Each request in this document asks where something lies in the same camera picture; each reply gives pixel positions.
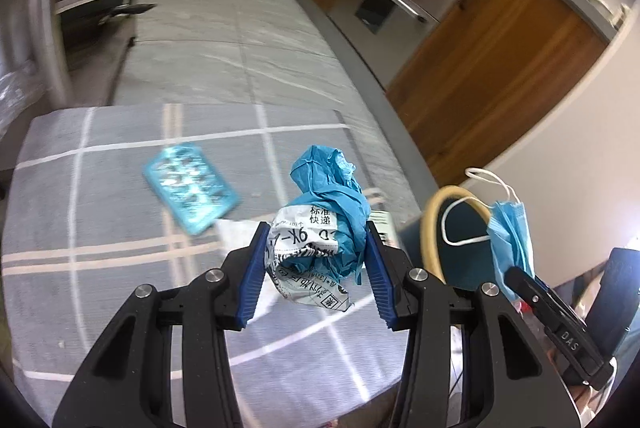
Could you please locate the black white courier bag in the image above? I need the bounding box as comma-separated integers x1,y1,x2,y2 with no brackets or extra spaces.
262,203,353,311

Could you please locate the blue face mask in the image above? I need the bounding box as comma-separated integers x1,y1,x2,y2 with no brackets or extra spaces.
442,167,537,304

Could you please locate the crinkled clear plastic bag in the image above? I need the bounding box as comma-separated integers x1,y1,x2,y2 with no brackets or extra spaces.
0,58,51,134

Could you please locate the steel shelf rack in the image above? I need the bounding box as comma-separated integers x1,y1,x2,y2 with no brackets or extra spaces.
0,0,156,104

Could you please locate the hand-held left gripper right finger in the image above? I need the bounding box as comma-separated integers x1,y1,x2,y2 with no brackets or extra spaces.
364,219,576,428

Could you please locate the blue courier bag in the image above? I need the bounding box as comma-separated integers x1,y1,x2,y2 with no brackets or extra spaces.
280,144,373,286

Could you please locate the grey striped rug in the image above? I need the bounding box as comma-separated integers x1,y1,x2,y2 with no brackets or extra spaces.
0,103,441,414

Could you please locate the wooden cabinet side panel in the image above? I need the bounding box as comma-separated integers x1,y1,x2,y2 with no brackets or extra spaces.
385,0,611,174

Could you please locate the blue blister pack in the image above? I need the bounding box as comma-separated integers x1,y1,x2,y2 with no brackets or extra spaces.
142,143,240,236

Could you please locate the white printed paper slip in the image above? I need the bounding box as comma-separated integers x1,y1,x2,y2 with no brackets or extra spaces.
364,188,401,249

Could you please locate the yellow rimmed teal bin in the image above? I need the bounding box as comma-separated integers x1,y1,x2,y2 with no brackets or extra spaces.
397,185,506,289

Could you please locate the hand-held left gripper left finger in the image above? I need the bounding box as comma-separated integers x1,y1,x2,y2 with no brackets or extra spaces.
52,220,273,428

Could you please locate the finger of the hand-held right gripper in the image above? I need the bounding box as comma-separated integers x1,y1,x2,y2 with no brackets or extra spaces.
504,266,617,382

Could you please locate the black dustpan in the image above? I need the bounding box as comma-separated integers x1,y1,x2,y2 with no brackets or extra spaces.
102,0,158,20

